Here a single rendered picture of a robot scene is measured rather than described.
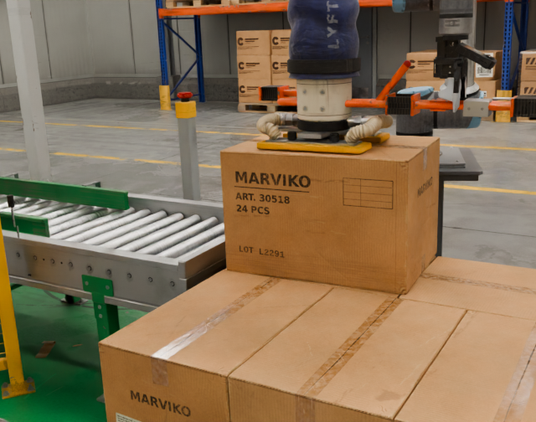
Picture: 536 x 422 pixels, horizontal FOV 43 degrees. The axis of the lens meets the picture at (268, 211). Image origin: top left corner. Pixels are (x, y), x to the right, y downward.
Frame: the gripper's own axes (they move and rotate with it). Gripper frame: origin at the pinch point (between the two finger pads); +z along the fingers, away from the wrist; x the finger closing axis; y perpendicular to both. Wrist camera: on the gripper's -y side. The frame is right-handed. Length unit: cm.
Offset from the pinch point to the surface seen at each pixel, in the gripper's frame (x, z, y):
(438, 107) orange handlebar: 3.6, -0.1, 5.4
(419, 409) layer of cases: 76, 52, -11
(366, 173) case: 18.6, 17.0, 21.7
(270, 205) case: 20, 29, 52
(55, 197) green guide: -26, 49, 191
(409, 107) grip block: 4.9, -0.1, 13.3
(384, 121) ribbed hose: -0.6, 5.1, 22.7
